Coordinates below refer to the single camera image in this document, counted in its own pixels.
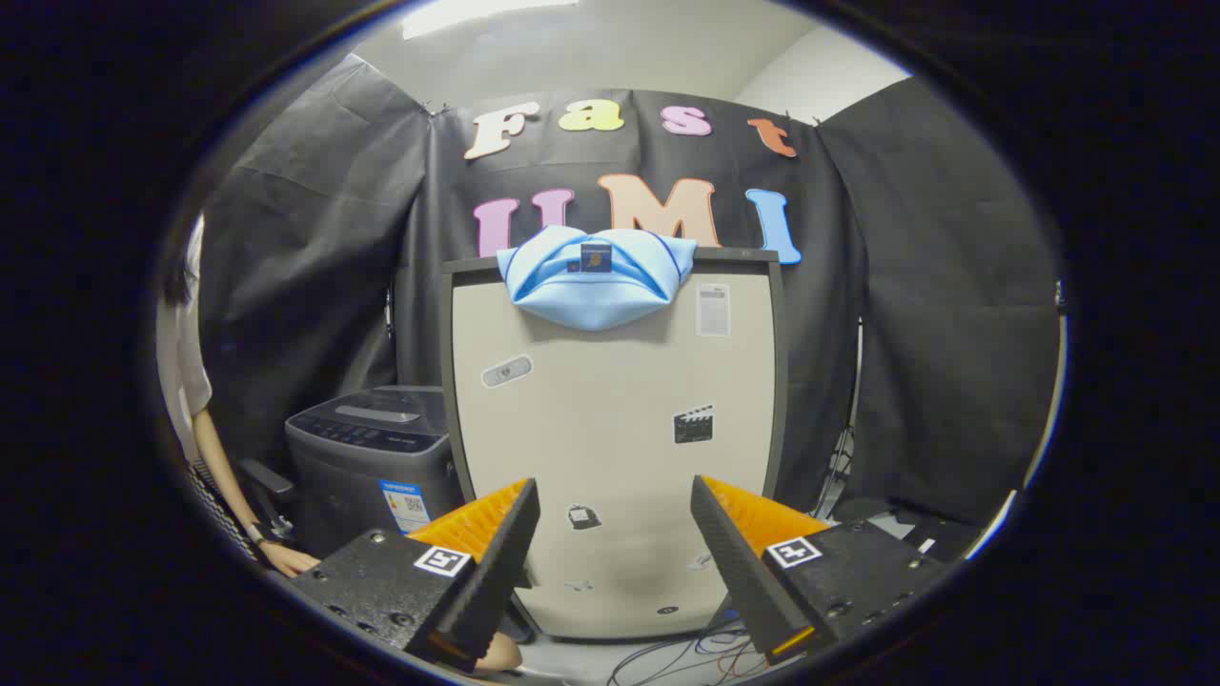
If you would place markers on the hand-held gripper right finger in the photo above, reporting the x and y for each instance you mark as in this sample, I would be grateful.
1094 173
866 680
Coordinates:
739 572

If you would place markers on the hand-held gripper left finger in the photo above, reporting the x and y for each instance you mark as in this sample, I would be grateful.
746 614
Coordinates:
496 572

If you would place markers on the grey washing machine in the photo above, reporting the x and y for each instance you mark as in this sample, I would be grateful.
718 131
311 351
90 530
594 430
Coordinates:
343 495

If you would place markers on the grey washing machine lid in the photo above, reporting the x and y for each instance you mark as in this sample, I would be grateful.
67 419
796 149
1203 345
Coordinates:
400 405

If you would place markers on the light blue shirt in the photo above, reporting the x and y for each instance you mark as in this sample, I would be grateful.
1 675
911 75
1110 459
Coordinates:
596 295

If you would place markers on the black box with white label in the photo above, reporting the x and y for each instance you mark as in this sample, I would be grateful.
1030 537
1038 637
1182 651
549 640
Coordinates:
944 534

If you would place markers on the black stand pole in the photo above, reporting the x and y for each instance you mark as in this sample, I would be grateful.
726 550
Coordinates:
389 310

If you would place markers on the black mesh office chair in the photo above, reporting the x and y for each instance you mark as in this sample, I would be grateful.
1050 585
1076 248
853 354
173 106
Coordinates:
214 510

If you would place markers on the black backdrop cloth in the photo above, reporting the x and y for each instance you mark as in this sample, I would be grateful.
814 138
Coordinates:
934 286

